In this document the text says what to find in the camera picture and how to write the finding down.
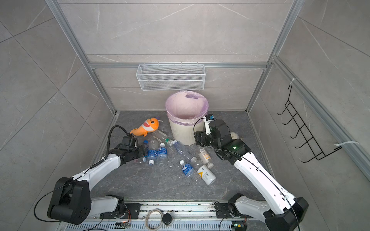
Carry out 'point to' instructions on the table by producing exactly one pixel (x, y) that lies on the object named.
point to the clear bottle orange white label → (205, 158)
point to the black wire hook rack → (309, 140)
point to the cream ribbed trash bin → (184, 134)
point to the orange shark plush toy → (150, 125)
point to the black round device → (167, 219)
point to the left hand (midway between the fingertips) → (141, 148)
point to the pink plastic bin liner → (186, 108)
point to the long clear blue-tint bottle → (184, 151)
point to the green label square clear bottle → (162, 137)
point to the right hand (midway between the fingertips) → (200, 132)
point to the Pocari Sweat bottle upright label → (162, 155)
